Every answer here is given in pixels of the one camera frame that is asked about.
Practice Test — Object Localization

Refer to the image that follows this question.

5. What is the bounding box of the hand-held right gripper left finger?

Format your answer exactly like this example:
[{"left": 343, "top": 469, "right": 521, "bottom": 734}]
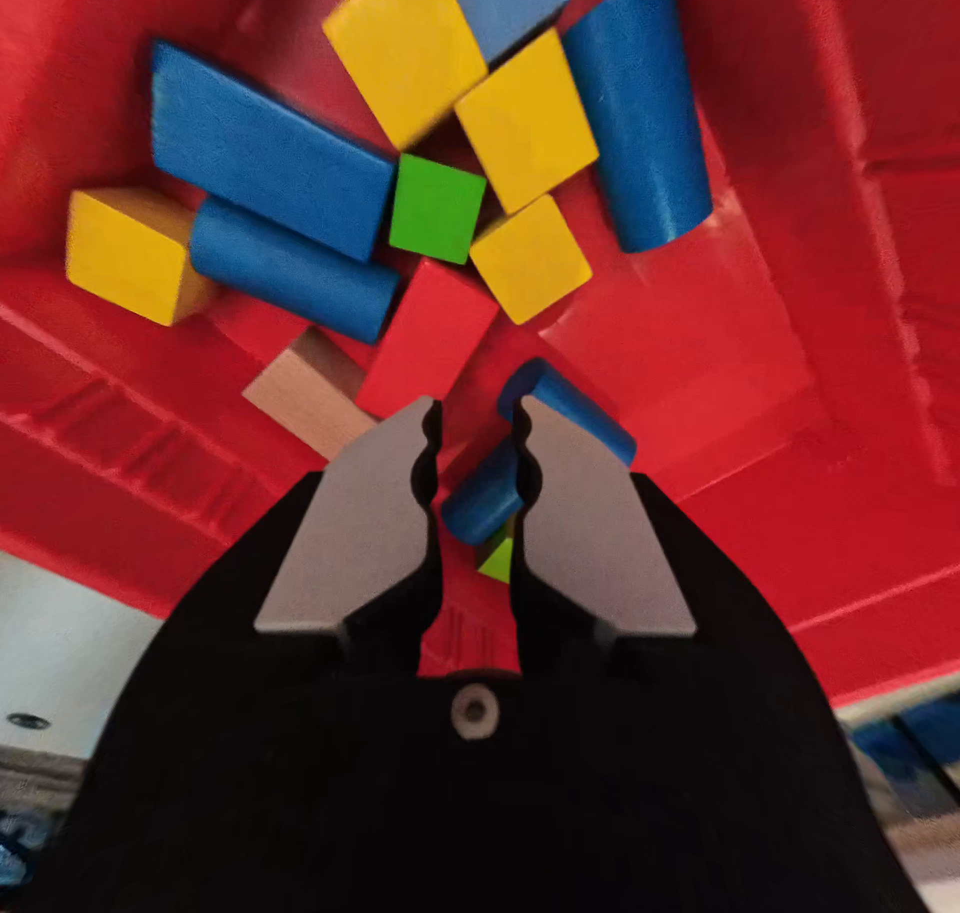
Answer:
[{"left": 255, "top": 397, "right": 445, "bottom": 637}]

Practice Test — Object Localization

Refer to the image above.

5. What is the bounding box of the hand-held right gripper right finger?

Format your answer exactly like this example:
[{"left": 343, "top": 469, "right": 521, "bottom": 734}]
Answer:
[{"left": 510, "top": 394, "right": 699, "bottom": 640}]

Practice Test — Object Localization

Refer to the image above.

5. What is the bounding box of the natural wooden block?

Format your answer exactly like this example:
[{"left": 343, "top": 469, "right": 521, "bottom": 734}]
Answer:
[{"left": 242, "top": 328, "right": 379, "bottom": 461}]

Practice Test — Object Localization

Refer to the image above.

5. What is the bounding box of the red wooden block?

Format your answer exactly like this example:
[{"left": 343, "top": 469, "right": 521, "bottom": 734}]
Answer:
[{"left": 356, "top": 259, "right": 501, "bottom": 422}]

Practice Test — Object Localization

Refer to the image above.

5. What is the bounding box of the red plastic bin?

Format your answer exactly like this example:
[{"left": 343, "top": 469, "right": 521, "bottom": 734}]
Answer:
[{"left": 0, "top": 0, "right": 960, "bottom": 712}]

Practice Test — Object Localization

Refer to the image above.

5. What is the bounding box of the green wooden cube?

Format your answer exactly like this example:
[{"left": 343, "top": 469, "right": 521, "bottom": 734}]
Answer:
[{"left": 389, "top": 153, "right": 489, "bottom": 266}]

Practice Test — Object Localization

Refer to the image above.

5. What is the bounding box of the small green wooden block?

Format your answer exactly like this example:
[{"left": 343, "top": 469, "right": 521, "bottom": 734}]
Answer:
[{"left": 477, "top": 531, "right": 516, "bottom": 584}]

